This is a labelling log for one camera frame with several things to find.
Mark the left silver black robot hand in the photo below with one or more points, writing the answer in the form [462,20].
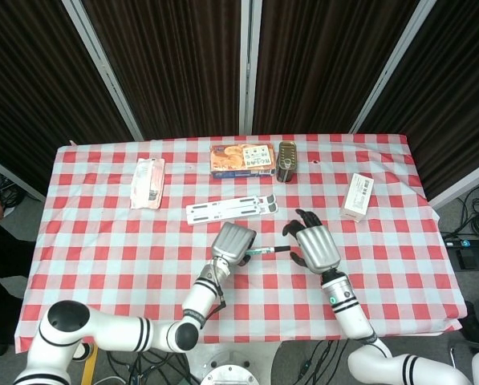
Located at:
[233,242]

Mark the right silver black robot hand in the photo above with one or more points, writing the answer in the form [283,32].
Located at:
[317,248]

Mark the green white marker pen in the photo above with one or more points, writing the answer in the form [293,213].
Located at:
[259,251]

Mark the black marker cap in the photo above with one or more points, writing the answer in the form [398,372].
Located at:
[282,249]

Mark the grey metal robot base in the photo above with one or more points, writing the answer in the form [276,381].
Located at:
[229,371]

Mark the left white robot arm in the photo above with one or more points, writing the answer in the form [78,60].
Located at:
[199,294]

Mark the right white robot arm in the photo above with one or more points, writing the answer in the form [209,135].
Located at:
[355,317]

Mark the white folding laptop stand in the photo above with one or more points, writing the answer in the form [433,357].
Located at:
[223,210]

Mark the white cardboard box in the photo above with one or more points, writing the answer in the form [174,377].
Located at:
[357,198]

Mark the orange blue cookie box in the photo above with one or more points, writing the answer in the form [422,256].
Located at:
[231,160]

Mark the red white checkered tablecloth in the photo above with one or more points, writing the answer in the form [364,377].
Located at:
[143,248]

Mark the dark olive tin can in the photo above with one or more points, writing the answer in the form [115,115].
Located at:
[287,160]

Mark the white pink wipes pack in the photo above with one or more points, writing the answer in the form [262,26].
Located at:
[147,184]

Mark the black power strip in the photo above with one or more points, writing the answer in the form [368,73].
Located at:
[469,242]

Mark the dark ribbed partition panel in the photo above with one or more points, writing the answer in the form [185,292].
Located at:
[451,100]
[323,60]
[175,64]
[34,88]

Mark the white partition frame post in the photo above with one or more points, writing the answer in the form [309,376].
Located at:
[250,68]
[102,68]
[391,68]

